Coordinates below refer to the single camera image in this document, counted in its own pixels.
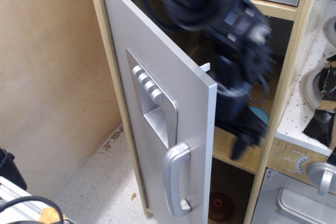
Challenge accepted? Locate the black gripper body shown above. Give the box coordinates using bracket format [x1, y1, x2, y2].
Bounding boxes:
[215, 89, 268, 145]

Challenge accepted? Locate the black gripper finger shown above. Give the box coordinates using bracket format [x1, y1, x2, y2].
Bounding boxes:
[230, 138, 252, 160]

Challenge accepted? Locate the grey fridge door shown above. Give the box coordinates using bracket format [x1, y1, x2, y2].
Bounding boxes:
[105, 0, 217, 223]

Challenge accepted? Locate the silver fridge door handle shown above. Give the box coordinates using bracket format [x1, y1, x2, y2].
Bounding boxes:
[163, 142, 192, 218]

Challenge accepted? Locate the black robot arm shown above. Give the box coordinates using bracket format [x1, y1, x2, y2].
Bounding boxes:
[150, 0, 274, 160]

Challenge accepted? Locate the teal toy bowl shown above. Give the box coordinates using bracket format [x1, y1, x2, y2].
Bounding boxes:
[249, 106, 270, 124]

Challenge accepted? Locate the brown toy lid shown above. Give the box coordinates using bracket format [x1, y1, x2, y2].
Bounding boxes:
[208, 192, 234, 222]

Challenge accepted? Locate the grey oven door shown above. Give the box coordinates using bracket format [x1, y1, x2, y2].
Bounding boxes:
[251, 168, 335, 224]

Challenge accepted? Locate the white speckled sink counter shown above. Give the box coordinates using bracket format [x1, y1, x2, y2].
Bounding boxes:
[275, 0, 335, 156]

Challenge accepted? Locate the silver oven knob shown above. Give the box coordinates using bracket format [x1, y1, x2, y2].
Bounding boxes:
[306, 162, 335, 197]

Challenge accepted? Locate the orange tape piece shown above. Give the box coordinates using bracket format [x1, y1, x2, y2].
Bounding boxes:
[38, 207, 60, 224]

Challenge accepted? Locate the black box left edge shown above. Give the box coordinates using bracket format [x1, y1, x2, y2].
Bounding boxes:
[1, 148, 27, 190]

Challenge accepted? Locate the wooden toy kitchen frame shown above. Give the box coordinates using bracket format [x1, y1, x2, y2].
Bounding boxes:
[86, 0, 323, 224]

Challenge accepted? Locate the aluminium rail base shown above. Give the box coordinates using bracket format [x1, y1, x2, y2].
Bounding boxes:
[0, 175, 71, 224]

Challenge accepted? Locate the black braided cable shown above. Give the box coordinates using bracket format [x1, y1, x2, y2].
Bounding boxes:
[0, 195, 66, 224]

